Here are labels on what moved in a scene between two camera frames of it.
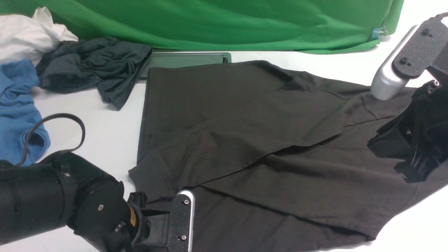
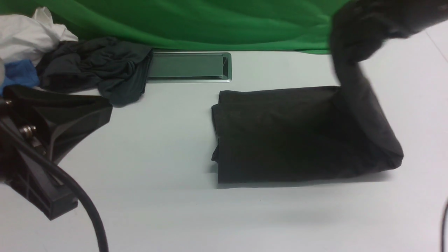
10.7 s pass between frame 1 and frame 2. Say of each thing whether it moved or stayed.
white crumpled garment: stayed
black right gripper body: moved
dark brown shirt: moved
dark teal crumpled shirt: stayed
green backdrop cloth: stayed
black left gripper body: moved
